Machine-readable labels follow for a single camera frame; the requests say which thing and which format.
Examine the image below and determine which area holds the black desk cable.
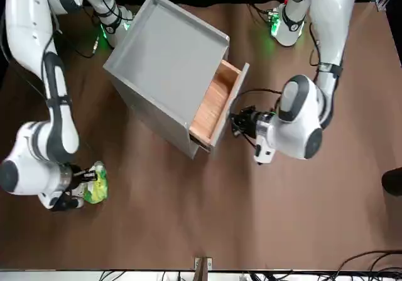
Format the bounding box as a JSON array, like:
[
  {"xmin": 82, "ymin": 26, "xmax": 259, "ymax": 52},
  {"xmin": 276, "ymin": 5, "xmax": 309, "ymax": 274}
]
[{"xmin": 338, "ymin": 250, "xmax": 402, "ymax": 274}]

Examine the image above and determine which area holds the grey drawer cabinet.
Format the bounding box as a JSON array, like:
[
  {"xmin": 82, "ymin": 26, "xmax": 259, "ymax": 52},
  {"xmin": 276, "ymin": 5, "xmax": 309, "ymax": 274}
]
[{"xmin": 102, "ymin": 0, "xmax": 230, "ymax": 160}]

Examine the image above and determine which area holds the wooden drawer with grey front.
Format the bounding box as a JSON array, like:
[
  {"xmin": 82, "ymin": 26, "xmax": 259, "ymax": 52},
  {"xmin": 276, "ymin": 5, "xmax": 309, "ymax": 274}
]
[{"xmin": 188, "ymin": 59, "xmax": 251, "ymax": 160}]

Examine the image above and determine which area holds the black base cable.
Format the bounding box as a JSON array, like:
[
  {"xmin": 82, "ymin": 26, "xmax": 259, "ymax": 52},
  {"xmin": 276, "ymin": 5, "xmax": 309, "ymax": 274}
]
[{"xmin": 249, "ymin": 3, "xmax": 279, "ymax": 24}]

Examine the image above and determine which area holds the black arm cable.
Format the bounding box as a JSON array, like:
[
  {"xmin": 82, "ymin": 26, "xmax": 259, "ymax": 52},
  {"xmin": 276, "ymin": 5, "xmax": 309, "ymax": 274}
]
[{"xmin": 234, "ymin": 87, "xmax": 283, "ymax": 118}]

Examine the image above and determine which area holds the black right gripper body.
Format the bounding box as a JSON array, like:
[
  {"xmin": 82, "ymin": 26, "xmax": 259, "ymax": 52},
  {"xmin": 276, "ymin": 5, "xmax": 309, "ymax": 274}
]
[{"xmin": 70, "ymin": 164, "xmax": 85, "ymax": 190}]

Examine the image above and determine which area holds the metal bracket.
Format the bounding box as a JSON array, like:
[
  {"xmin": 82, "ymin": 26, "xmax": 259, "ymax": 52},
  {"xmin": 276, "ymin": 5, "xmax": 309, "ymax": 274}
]
[{"xmin": 193, "ymin": 256, "xmax": 213, "ymax": 281}]

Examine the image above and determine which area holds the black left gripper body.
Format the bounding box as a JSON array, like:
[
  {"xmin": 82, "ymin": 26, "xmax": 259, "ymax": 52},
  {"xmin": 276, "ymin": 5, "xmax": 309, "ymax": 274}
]
[{"xmin": 234, "ymin": 104, "xmax": 259, "ymax": 140}]

